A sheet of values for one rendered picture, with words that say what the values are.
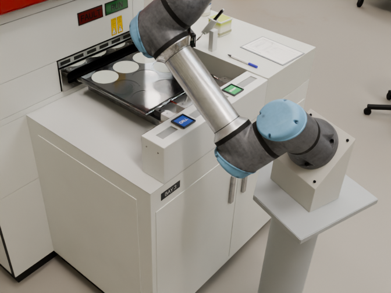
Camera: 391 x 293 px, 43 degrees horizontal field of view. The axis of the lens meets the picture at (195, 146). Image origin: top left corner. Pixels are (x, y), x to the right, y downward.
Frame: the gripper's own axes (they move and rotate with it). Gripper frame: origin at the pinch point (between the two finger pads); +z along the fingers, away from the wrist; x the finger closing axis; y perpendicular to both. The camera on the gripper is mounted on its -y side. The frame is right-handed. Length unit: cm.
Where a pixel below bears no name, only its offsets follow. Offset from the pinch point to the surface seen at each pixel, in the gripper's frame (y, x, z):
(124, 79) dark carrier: 6.5, -24.3, 1.3
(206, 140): 48.6, -7.7, 3.4
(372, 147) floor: -21, 135, 91
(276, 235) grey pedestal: 75, 8, 27
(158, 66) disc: 0.2, -9.1, 1.3
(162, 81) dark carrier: 11.3, -11.1, 1.4
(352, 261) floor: 52, 71, 91
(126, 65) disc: -3.8, -21.0, 1.3
